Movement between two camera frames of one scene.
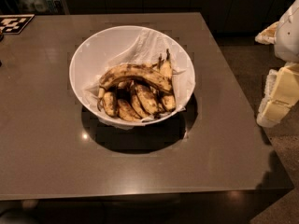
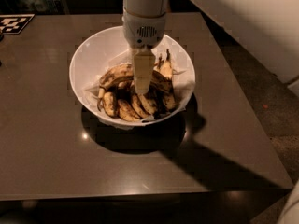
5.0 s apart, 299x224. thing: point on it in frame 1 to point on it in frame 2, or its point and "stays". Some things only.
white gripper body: x=289 y=36 to x=144 y=32
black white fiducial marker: x=14 y=23 stays
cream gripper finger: x=280 y=92 to x=144 y=62
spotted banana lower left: x=126 y=110 stays
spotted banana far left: x=109 y=105 stays
